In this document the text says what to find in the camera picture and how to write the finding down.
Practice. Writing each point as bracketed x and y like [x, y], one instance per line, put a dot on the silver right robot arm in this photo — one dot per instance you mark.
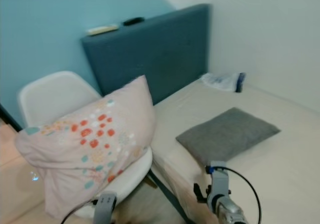
[231, 211]

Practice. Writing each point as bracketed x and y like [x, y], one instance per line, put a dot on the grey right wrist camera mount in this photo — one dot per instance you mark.
[219, 180]

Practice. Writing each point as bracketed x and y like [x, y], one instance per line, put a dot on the cream bed mattress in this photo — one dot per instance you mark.
[290, 164]

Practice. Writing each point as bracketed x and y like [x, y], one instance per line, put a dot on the blue upholstered headboard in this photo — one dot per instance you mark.
[155, 52]

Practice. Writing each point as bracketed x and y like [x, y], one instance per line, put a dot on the dark skirting board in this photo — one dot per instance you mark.
[10, 118]

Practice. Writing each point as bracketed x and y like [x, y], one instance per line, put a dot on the grey square cushion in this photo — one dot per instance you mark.
[227, 133]

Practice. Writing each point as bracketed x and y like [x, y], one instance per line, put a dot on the beige remote control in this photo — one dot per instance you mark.
[102, 30]

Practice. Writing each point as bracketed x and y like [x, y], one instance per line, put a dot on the white plastic pack blue end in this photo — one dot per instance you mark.
[222, 81]

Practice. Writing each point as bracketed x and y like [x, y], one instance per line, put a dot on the white plastic shell chair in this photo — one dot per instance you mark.
[52, 92]

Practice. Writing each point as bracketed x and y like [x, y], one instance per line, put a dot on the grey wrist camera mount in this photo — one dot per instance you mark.
[105, 207]
[219, 180]

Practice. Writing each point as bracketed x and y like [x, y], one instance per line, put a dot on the black remote control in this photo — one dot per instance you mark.
[133, 21]

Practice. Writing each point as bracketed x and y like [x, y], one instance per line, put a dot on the dark bed frame rail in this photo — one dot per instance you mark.
[167, 196]

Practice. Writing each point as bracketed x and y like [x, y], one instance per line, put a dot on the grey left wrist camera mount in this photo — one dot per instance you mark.
[105, 207]

